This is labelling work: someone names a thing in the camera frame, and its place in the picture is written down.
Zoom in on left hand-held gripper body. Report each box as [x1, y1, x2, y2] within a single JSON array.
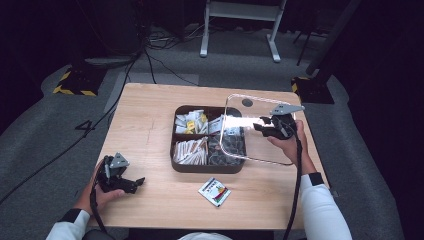
[[96, 152, 132, 194]]

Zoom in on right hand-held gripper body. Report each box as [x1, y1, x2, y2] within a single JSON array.
[[266, 103, 306, 140]]

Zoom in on transparent plastic lid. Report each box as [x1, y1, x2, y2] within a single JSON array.
[[218, 93, 298, 167]]

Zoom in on brown compartment tray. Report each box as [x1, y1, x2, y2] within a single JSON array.
[[169, 104, 248, 175]]

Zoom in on person's right hand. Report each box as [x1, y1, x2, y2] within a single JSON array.
[[266, 119, 318, 176]]

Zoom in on person's left hand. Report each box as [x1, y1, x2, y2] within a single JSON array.
[[73, 163, 126, 216]]

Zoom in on pile of dark packets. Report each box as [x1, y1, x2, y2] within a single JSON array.
[[207, 132, 247, 167]]

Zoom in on yellow black striped base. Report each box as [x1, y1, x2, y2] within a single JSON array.
[[52, 64, 108, 98], [290, 76, 336, 105]]

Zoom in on pile of white sachets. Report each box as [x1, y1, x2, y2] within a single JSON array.
[[207, 114, 243, 136]]

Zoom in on pile of brown white sticks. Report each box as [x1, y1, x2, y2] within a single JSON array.
[[172, 136, 210, 166]]

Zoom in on pile of white yellow packets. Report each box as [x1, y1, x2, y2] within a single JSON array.
[[174, 109, 210, 135]]

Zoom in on white colourful printed packet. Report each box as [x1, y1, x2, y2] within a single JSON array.
[[197, 176, 232, 208]]

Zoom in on person's white clothed torso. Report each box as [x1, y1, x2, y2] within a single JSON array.
[[177, 231, 233, 240]]

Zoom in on black tripod legs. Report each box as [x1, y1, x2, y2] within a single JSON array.
[[292, 9, 323, 67]]

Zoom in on dark slanted pole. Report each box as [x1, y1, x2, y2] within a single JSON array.
[[304, 0, 363, 76]]

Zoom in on white metal stand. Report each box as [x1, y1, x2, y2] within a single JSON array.
[[199, 0, 288, 64]]

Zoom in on left hand-held gripper cable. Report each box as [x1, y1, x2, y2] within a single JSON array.
[[89, 159, 109, 235]]

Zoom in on hand-held gripper cable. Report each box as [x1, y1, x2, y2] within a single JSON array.
[[279, 122, 303, 240], [89, 159, 109, 235]]

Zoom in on long black floor cable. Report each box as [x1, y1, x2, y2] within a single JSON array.
[[0, 49, 148, 205]]

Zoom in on right hand-held gripper cable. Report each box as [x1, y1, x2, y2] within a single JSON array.
[[279, 122, 303, 240]]

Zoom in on thin black floor cable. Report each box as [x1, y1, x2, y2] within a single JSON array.
[[145, 49, 200, 88]]

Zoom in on bundle of floor cables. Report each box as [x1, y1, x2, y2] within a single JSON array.
[[145, 22, 209, 52]]

